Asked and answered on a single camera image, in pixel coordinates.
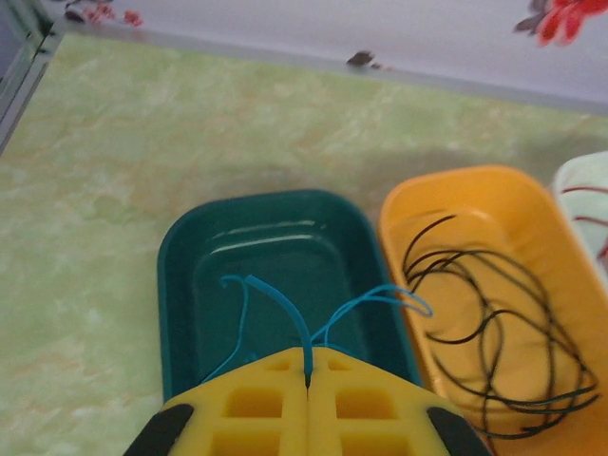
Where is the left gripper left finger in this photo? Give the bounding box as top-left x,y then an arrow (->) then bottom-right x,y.
123,347 -> 309,456

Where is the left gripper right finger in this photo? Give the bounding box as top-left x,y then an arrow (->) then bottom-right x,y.
307,349 -> 493,456

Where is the blue cable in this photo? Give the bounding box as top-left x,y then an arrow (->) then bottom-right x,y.
244,274 -> 315,381
199,274 -> 434,384

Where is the black cable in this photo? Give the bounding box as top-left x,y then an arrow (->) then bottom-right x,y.
402,214 -> 600,438
425,251 -> 600,436

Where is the red cable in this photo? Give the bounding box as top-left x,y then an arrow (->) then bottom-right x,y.
572,213 -> 608,261
561,185 -> 608,197

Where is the teal plastic bin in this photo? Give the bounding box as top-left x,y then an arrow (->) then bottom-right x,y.
156,188 -> 424,405

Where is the orange plastic bin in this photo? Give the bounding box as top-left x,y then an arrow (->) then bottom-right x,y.
378,164 -> 608,456

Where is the white plastic bin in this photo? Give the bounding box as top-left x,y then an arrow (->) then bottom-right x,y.
553,150 -> 608,281

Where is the aluminium side rail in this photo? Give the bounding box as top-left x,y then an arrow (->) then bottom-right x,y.
0,13 -> 63,156

